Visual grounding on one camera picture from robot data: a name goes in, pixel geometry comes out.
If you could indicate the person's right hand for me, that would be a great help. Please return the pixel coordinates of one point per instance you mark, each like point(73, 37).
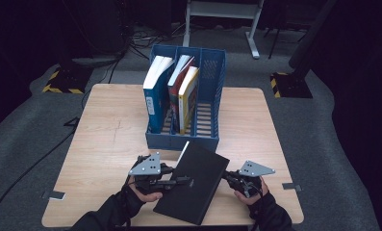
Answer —
point(254, 200)

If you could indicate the blue book with mountains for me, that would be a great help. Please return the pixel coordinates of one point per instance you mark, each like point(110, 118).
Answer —
point(156, 96)

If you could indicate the person's left hand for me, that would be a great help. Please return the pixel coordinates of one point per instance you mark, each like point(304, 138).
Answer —
point(147, 197)

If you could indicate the black slanted pole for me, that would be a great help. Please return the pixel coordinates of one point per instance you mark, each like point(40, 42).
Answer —
point(310, 32)

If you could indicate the black book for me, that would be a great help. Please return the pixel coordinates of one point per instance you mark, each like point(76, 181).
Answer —
point(195, 189)

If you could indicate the black yellow striped base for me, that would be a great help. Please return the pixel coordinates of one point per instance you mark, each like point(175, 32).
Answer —
point(291, 85)
point(68, 82)

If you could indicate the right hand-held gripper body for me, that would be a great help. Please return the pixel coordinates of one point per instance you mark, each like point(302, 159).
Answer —
point(249, 179)

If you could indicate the red book with winged creature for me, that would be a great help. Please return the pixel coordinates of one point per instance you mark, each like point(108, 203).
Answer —
point(175, 83)

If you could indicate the blue plastic file rack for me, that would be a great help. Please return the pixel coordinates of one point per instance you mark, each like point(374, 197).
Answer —
point(211, 83)

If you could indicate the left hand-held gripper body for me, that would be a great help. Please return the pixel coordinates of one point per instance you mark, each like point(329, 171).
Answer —
point(147, 173)

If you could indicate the yellow book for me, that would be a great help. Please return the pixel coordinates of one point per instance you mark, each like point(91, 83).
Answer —
point(188, 96)

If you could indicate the white metal table frame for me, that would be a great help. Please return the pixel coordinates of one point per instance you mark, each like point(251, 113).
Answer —
point(224, 9)

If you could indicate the grey flat stand base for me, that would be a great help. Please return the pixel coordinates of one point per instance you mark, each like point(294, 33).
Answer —
point(95, 61)

